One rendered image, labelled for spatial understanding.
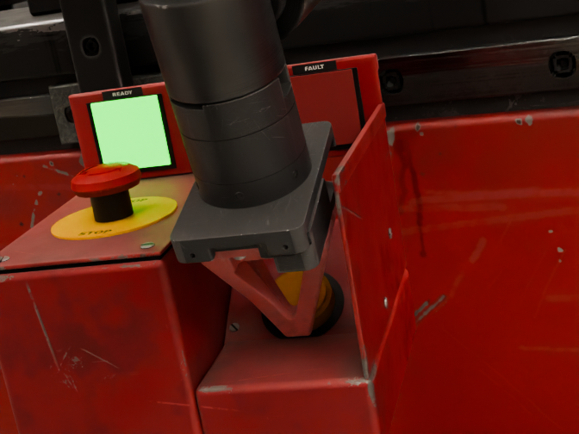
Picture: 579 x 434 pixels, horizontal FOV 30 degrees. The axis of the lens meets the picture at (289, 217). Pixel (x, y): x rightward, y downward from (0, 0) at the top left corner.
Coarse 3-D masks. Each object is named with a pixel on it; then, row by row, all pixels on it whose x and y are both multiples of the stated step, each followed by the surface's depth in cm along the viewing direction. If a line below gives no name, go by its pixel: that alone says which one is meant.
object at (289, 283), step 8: (288, 272) 61; (296, 272) 61; (280, 280) 61; (288, 280) 61; (296, 280) 60; (280, 288) 60; (288, 288) 60; (296, 288) 60; (328, 288) 60; (288, 296) 60; (296, 296) 60; (320, 296) 59; (328, 296) 59; (296, 304) 59; (320, 304) 59; (328, 304) 59; (320, 312) 59; (328, 312) 59; (320, 320) 59
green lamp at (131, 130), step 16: (144, 96) 67; (96, 112) 68; (112, 112) 68; (128, 112) 68; (144, 112) 67; (96, 128) 69; (112, 128) 68; (128, 128) 68; (144, 128) 68; (160, 128) 68; (112, 144) 69; (128, 144) 68; (144, 144) 68; (160, 144) 68; (112, 160) 69; (128, 160) 69; (144, 160) 68; (160, 160) 68
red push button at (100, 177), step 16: (80, 176) 59; (96, 176) 59; (112, 176) 59; (128, 176) 59; (80, 192) 59; (96, 192) 59; (112, 192) 59; (128, 192) 61; (96, 208) 60; (112, 208) 60; (128, 208) 60
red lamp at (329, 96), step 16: (304, 80) 65; (320, 80) 64; (336, 80) 64; (352, 80) 64; (304, 96) 65; (320, 96) 65; (336, 96) 64; (352, 96) 64; (304, 112) 65; (320, 112) 65; (336, 112) 65; (352, 112) 65; (336, 128) 65; (352, 128) 65; (336, 144) 65
